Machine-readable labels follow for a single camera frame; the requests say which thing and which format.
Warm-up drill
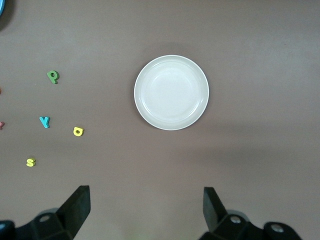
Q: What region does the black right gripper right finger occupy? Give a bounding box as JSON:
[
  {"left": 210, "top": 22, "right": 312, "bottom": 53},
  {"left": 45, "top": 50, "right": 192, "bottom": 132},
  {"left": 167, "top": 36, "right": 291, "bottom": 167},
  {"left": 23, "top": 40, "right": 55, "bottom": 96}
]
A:
[{"left": 199, "top": 186, "right": 266, "bottom": 240}]

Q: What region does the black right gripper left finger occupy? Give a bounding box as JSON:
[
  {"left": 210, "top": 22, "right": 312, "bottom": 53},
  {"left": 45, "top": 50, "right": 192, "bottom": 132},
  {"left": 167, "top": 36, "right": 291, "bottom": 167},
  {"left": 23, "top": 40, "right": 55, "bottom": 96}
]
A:
[{"left": 14, "top": 185, "right": 91, "bottom": 240}]

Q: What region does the green letter p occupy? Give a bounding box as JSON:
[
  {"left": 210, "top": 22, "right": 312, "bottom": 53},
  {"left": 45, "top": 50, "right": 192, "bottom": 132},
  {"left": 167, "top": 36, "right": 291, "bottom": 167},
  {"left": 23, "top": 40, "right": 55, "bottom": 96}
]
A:
[{"left": 46, "top": 70, "right": 60, "bottom": 85}]

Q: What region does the teal letter y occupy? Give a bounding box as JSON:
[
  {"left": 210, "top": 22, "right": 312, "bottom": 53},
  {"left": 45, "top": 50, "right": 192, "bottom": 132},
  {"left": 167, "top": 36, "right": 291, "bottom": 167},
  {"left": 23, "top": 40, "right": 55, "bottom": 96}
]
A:
[{"left": 39, "top": 116, "right": 51, "bottom": 129}]

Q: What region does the beige round plate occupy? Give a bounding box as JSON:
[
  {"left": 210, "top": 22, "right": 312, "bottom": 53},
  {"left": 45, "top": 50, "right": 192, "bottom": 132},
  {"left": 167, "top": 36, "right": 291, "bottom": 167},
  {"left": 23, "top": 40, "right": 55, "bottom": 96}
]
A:
[{"left": 133, "top": 54, "right": 210, "bottom": 132}]

